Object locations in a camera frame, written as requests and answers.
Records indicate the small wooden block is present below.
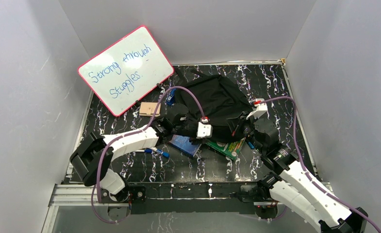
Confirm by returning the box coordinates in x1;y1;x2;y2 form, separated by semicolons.
139;102;161;117

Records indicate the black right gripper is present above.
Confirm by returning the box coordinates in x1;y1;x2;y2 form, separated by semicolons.
226;111;265;154

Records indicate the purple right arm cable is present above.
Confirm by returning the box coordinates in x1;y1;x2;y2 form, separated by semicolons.
258;96;381;233

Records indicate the blue orange paperback book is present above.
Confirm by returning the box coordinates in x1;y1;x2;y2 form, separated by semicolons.
169;135;201;158

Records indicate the white blue whiteboard marker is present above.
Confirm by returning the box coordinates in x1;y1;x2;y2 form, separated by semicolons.
150;147;170;158

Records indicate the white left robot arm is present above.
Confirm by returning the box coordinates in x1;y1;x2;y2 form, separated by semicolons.
69;104;213;202

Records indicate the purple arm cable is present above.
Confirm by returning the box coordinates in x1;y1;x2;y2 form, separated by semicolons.
90;85;207;225
258;96;381;233

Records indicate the green comic paperback book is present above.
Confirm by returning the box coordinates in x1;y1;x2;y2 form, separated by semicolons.
206;138;245;161

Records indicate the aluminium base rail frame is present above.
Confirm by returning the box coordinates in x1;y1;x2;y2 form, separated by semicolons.
41;182;347;233

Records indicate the pink framed whiteboard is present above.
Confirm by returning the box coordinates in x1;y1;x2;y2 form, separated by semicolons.
78;25;174;117

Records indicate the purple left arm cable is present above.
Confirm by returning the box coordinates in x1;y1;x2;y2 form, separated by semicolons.
90;85;207;225

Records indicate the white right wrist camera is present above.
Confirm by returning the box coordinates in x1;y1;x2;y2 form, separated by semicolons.
246;98;267;120

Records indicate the black student backpack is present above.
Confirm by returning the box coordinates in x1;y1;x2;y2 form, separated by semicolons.
175;70;252;143

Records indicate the blue stapler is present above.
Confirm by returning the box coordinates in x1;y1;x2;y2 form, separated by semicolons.
166;88;176;106

